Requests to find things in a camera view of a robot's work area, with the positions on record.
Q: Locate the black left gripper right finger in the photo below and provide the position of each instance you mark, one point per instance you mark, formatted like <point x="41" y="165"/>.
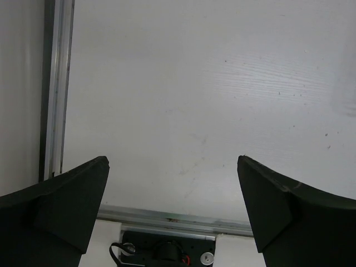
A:
<point x="294" y="224"/>

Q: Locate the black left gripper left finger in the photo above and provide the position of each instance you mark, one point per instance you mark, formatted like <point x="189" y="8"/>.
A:
<point x="51" y="223"/>

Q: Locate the aluminium front table rail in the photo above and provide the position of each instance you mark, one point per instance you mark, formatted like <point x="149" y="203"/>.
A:
<point x="168" y="221"/>

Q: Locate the aluminium table rail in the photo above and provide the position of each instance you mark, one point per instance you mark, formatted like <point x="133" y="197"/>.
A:
<point x="58" y="88"/>
<point x="168" y="221"/>

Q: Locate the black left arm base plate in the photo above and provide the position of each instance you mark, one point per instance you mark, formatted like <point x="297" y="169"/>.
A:
<point x="145" y="249"/>

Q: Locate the aluminium left table rail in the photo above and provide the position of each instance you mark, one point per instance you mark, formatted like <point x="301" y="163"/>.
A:
<point x="58" y="88"/>

